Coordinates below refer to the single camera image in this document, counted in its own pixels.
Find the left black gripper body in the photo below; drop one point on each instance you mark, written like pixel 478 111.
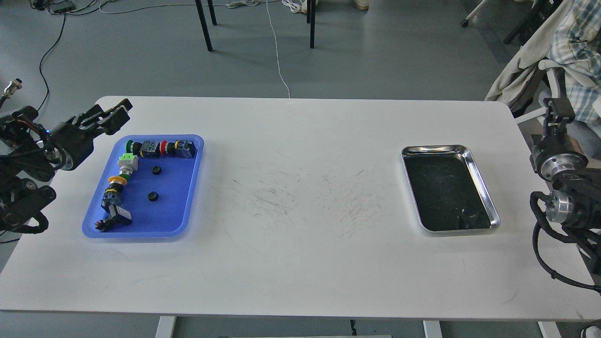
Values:
pixel 77 143

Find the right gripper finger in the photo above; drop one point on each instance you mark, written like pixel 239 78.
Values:
pixel 533 160
pixel 559 112

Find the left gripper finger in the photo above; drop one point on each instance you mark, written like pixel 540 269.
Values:
pixel 110 121
pixel 85 121

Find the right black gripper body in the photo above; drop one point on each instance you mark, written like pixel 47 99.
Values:
pixel 556 156

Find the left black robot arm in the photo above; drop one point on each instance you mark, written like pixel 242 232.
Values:
pixel 37 153

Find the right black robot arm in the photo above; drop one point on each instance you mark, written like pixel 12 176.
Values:
pixel 570 213

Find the beige cloth on chair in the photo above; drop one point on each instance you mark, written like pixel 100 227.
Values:
pixel 519 80

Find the plaid shirt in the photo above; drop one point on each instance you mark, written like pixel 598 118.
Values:
pixel 576 46

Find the blue plastic tray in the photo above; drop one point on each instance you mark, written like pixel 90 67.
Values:
pixel 164 218

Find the silver metal tray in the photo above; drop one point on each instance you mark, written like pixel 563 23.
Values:
pixel 448 190

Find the light green button switch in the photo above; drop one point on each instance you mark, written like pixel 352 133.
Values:
pixel 128 163

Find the green push button switch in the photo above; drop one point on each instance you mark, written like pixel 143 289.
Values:
pixel 146 149

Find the yellow push button switch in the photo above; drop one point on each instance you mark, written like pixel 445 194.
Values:
pixel 113 193

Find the red push button switch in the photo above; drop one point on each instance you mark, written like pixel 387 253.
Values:
pixel 179 148

